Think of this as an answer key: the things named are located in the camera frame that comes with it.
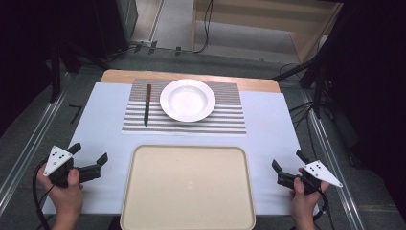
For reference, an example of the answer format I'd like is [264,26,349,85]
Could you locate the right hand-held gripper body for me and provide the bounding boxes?
[277,159,344,196]

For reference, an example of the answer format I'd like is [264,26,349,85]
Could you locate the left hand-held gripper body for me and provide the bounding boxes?
[42,146,102,189]

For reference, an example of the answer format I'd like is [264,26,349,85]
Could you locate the person's right hand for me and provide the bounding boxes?
[288,167,330,225]

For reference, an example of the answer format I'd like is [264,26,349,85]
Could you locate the person's left hand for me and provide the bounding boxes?
[36,164,84,222]

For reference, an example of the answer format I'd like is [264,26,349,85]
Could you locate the white table sheet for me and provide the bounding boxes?
[42,81,321,216]

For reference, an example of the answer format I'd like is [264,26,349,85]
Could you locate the striped placemat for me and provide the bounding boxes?
[121,78,248,136]

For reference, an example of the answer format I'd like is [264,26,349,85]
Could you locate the black metal stand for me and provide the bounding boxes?
[47,39,113,104]
[272,52,331,120]

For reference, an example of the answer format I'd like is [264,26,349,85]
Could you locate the beige plastic tray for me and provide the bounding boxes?
[119,144,257,230]

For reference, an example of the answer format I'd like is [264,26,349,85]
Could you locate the white deep plate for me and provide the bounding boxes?
[159,78,217,124]

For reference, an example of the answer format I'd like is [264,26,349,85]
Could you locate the grey cabinet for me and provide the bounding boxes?
[115,0,139,42]

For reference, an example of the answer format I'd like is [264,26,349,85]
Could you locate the light wooden shelf unit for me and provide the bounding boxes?
[191,0,345,65]

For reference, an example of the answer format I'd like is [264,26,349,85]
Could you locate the aluminium floor rail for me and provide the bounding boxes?
[301,90,367,230]
[0,90,69,210]

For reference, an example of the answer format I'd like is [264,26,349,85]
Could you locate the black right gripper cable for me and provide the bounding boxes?
[312,188,337,230]

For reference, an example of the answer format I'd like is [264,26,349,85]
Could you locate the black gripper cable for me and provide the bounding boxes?
[31,158,56,230]
[312,188,337,230]

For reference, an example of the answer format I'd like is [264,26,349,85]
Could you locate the black floor cables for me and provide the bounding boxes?
[287,101,318,152]

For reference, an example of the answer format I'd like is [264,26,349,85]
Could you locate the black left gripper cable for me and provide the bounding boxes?
[31,158,56,230]

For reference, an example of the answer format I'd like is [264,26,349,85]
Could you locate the knife with wooden handle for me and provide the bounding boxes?
[143,83,153,128]

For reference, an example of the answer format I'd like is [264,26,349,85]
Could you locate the black hanging cable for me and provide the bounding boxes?
[192,0,214,55]

